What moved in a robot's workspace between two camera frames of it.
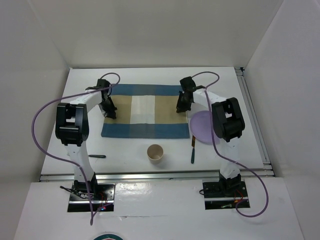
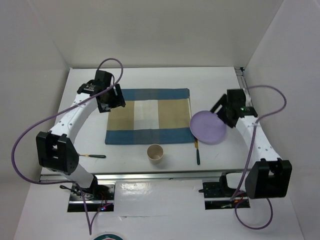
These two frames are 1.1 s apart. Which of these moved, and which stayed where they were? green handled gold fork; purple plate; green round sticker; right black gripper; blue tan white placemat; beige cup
Moved: blue tan white placemat; right black gripper
Stayed: beige cup; green handled gold fork; purple plate; green round sticker
